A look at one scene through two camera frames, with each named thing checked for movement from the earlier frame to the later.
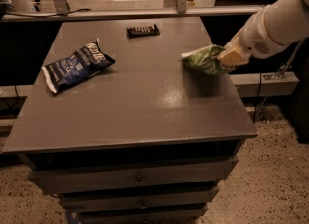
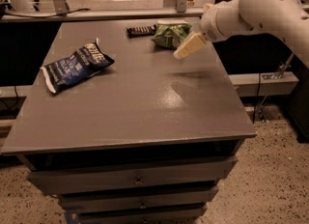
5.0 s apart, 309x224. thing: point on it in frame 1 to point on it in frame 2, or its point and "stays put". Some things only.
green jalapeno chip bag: x=206 y=60 to x=170 y=35
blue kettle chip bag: x=79 y=65 stays put
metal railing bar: x=65 y=13 stays put
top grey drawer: x=132 y=177 stays put
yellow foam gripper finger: x=233 y=53 to x=193 y=42
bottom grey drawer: x=141 y=215 stays put
